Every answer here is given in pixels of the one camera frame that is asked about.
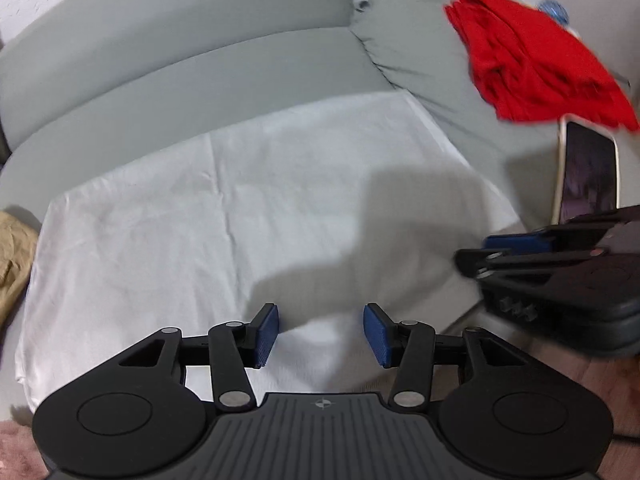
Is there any white drawstring hoodie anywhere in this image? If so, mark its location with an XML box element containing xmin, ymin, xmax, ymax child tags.
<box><xmin>14</xmin><ymin>92</ymin><xmax>524</xmax><ymax>411</ymax></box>

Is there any tan cloth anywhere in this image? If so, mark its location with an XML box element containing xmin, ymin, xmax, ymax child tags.
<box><xmin>0</xmin><ymin>209</ymin><xmax>41</xmax><ymax>327</ymax></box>

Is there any red cloth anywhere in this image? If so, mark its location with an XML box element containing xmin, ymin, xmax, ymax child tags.
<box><xmin>444</xmin><ymin>0</ymin><xmax>640</xmax><ymax>134</ymax></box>

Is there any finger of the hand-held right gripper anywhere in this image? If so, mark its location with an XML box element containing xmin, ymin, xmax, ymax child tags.
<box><xmin>482</xmin><ymin>205</ymin><xmax>640</xmax><ymax>257</ymax></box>
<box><xmin>454</xmin><ymin>247</ymin><xmax>613</xmax><ymax>284</ymax></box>

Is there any grey-green sofa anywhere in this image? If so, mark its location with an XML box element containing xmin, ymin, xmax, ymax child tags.
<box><xmin>0</xmin><ymin>0</ymin><xmax>640</xmax><ymax>342</ymax></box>

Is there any framed picture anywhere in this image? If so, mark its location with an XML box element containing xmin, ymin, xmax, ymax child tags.
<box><xmin>550</xmin><ymin>115</ymin><xmax>622</xmax><ymax>227</ymax></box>

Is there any pink fluffy rug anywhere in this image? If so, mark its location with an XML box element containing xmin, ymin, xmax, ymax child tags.
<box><xmin>0</xmin><ymin>419</ymin><xmax>52</xmax><ymax>480</ymax></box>

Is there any blue object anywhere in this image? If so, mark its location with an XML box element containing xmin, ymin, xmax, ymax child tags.
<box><xmin>538</xmin><ymin>0</ymin><xmax>571</xmax><ymax>25</ymax></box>

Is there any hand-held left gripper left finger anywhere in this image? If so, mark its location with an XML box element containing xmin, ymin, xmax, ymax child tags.
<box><xmin>117</xmin><ymin>302</ymin><xmax>280</xmax><ymax>414</ymax></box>

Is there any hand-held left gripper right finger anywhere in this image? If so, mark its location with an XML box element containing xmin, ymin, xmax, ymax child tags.
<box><xmin>362</xmin><ymin>302</ymin><xmax>532</xmax><ymax>412</ymax></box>

